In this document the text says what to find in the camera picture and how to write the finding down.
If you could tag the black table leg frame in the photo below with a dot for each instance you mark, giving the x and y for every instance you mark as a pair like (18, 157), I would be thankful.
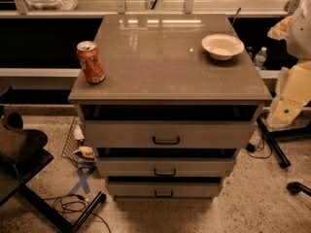
(14, 181)

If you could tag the white paper bowl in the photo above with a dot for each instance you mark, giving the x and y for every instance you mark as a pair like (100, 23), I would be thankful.
(221, 46)

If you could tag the grey top drawer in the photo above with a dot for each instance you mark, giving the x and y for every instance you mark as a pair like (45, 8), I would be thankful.
(183, 135)

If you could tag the blue tape cross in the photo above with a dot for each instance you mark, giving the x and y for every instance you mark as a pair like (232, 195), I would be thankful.
(83, 175)

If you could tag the black caster foot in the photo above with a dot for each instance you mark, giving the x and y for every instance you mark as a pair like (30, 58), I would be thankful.
(294, 188)

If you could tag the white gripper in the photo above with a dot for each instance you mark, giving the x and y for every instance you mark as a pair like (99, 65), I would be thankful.
(299, 38)

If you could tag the grey bottom drawer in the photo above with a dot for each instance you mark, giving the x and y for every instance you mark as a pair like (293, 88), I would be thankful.
(164, 190)

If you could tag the grey middle drawer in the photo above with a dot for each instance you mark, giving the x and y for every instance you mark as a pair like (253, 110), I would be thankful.
(164, 167)

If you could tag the clear water bottle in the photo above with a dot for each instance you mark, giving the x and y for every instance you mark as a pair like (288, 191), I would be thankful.
(260, 58)

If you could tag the black stand leg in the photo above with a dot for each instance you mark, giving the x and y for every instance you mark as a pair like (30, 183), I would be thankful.
(272, 138)

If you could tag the orange soda can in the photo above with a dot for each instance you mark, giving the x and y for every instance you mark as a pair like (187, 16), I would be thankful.
(88, 55)

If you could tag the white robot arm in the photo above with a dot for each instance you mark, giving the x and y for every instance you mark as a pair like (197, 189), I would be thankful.
(296, 31)

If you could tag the wire mesh basket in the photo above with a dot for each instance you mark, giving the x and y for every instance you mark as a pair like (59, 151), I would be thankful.
(74, 139)

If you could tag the brown chair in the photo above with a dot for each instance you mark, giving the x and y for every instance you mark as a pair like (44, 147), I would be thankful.
(17, 144)

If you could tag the grey drawer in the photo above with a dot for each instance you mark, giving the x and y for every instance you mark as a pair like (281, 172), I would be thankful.
(183, 135)
(164, 190)
(164, 167)

